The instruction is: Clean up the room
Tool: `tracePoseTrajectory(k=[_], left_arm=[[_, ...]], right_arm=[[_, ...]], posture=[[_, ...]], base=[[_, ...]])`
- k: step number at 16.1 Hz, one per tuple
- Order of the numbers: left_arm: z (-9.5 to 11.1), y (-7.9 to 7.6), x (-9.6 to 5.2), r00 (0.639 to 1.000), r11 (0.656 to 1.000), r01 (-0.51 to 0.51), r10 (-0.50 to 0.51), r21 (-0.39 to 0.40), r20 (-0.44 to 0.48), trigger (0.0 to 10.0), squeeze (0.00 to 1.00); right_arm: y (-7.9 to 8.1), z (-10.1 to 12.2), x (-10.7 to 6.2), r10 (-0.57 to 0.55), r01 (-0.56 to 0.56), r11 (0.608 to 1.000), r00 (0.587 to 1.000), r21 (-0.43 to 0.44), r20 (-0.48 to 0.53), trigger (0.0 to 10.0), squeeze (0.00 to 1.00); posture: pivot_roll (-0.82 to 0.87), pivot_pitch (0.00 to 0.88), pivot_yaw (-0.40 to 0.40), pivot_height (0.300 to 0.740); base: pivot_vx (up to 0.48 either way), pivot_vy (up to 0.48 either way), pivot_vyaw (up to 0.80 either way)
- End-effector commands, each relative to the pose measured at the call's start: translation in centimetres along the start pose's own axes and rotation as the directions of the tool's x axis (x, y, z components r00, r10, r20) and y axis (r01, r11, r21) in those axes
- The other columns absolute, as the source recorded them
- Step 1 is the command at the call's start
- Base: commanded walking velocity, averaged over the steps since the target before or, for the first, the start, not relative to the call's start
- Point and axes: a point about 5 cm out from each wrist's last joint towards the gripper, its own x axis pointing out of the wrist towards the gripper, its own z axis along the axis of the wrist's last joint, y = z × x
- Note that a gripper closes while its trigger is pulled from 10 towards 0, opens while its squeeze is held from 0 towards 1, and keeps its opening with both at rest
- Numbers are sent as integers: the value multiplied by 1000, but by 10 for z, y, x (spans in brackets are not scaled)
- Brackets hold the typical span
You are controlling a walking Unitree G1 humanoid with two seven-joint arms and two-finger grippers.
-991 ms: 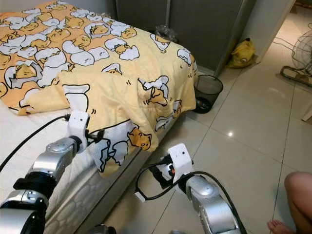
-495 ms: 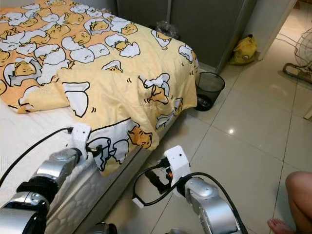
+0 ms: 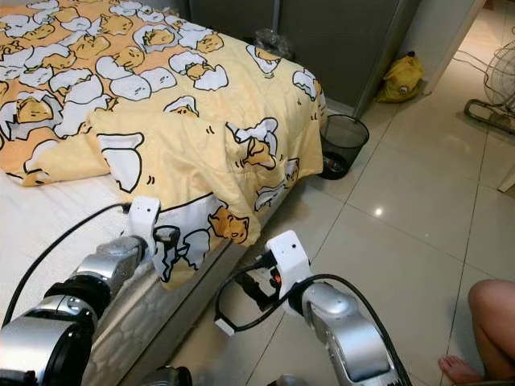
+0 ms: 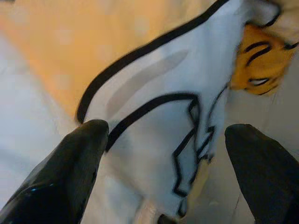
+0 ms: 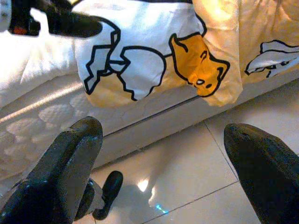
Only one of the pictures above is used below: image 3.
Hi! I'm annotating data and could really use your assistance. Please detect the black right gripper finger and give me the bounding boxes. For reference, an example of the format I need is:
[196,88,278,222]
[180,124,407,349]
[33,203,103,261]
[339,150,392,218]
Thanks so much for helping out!
[237,274,271,311]

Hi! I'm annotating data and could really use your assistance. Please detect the yellow cartoon egg blanket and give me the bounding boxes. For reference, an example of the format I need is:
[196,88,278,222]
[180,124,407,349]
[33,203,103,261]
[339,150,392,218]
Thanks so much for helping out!
[0,0,327,284]

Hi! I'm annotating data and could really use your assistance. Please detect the white bed mattress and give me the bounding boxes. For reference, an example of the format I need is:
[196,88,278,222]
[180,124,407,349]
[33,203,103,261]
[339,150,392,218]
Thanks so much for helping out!
[0,157,282,386]

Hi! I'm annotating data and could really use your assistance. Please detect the grey robot left leg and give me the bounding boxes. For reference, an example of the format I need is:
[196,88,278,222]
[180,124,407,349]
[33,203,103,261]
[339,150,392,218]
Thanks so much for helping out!
[141,366,194,386]

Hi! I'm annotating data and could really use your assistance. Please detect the black mesh trash bin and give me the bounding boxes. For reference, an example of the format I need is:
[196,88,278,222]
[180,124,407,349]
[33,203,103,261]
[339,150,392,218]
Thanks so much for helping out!
[319,113,371,180]

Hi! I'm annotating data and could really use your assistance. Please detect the clear crumpled plastic bag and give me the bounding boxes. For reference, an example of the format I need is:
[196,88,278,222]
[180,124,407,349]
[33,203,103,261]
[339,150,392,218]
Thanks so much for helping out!
[253,28,293,61]

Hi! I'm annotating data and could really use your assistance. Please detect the person bare leg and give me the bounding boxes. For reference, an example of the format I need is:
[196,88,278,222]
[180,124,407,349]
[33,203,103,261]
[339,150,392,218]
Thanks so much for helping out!
[439,279,515,386]

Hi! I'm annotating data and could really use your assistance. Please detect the yellow plush bag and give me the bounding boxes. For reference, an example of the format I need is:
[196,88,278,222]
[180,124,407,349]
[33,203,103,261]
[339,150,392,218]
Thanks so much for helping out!
[376,51,426,104]

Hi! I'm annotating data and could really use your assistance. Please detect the standing floor fan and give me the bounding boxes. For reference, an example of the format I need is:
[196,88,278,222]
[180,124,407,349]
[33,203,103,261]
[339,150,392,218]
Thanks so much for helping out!
[463,40,515,136]

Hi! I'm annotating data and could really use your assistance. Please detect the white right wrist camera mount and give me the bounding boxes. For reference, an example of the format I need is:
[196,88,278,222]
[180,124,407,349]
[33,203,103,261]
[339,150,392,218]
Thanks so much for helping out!
[266,230,312,292]

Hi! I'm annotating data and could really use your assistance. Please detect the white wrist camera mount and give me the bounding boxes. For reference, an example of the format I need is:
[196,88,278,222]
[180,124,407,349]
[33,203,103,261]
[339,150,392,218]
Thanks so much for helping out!
[266,230,312,292]
[127,195,162,246]

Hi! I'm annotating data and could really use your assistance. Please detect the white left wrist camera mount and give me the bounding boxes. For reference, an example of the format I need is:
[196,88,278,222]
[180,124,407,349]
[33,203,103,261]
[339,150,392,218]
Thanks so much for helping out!
[127,195,162,246]

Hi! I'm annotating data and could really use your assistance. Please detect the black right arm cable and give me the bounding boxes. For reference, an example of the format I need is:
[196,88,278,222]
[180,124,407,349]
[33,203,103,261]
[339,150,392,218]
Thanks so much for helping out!
[213,257,411,386]

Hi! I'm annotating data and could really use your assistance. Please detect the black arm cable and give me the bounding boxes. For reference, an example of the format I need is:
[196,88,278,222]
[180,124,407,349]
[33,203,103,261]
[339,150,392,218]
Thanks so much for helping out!
[213,257,411,386]
[4,203,134,326]

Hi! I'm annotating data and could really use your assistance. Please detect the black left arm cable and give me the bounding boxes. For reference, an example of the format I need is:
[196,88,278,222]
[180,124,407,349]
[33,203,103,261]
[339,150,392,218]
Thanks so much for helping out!
[4,203,134,326]

